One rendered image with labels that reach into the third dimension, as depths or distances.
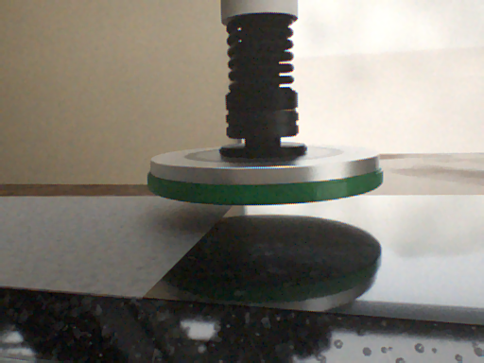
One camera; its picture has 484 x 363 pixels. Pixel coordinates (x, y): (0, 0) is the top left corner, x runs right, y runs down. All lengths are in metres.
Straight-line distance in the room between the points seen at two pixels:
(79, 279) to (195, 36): 5.23
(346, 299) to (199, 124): 5.18
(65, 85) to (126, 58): 0.95
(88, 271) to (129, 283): 0.04
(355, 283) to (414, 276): 0.04
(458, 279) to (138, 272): 0.19
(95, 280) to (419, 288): 0.19
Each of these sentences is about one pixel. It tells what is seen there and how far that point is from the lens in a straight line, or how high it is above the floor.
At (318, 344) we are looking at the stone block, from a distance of 0.21.
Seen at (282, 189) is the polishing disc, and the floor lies 0.85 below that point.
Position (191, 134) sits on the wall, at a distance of 5.42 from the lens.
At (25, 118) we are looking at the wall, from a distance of 6.63.
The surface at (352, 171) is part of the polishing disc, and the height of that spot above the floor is 0.85.
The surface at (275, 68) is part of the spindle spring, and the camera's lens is 0.38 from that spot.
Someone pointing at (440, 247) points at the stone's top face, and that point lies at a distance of 0.33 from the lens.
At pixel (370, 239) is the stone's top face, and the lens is 0.33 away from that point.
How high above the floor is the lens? 0.90
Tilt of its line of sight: 9 degrees down
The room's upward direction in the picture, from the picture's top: 2 degrees counter-clockwise
